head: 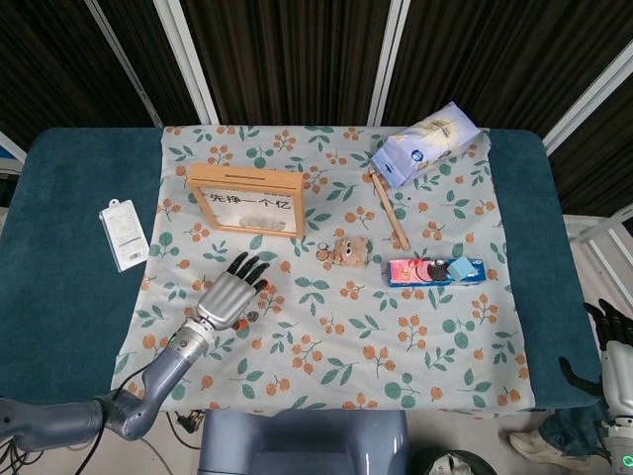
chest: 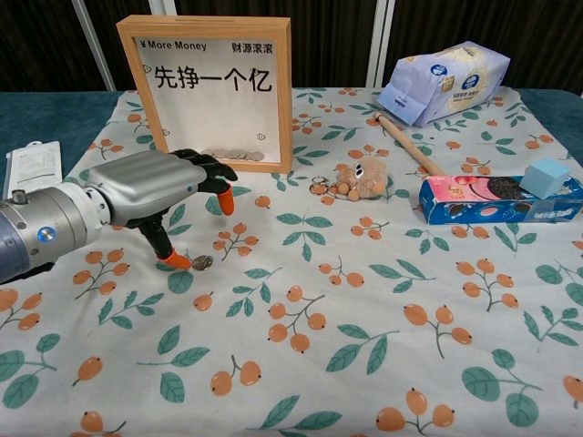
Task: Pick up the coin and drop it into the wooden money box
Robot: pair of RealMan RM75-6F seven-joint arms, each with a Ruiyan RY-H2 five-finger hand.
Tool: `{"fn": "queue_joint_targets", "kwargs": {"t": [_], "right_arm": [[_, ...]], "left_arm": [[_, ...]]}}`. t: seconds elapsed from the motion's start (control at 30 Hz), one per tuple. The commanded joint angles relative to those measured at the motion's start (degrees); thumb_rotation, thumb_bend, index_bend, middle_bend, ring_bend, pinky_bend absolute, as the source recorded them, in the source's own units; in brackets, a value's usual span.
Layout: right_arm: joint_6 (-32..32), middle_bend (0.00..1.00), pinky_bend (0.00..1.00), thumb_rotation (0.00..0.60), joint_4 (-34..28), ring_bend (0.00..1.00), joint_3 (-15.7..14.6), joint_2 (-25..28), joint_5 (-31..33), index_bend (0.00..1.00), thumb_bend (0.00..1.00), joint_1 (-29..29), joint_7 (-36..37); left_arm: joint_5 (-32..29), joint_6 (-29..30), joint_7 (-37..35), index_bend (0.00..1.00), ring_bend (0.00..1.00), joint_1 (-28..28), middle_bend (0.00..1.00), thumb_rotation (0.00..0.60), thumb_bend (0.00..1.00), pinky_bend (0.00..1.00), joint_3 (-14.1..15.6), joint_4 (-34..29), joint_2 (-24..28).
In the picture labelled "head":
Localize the blue cookie box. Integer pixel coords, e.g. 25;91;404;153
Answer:
385;256;486;289

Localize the white metal rack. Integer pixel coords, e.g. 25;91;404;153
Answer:
563;210;633;283

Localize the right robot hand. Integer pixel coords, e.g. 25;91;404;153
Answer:
558;299;633;412

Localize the blue-grey robot torso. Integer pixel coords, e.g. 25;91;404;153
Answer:
199;408;410;475

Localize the white partition post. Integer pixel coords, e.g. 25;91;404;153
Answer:
367;0;411;126
542;63;633;154
86;0;164;128
152;0;220;125

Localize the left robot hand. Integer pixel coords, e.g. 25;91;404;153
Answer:
196;250;271;332

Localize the brown plush keychain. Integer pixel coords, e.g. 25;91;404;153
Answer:
316;236;373;268

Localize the white sneaker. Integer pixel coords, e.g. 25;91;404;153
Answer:
508;428;594;471

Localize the black trash bin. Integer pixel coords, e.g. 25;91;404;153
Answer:
424;447;500;475

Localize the teal table cover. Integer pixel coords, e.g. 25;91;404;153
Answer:
0;127;607;412

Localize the white metal frame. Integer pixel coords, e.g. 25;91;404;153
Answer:
0;129;29;165

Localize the blue jeans leg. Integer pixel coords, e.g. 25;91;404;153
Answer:
541;398;612;459

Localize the black power plug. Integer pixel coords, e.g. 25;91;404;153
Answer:
175;410;205;437

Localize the wooden frame money box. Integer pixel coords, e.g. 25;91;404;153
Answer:
186;163;307;239

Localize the wooden stick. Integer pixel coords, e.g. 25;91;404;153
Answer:
368;168;411;251

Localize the white packaged accessory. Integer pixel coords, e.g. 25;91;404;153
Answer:
98;198;149;273

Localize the floral print tablecloth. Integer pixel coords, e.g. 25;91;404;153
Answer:
111;124;538;413

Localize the light blue cube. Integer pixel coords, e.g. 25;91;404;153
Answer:
447;255;472;281

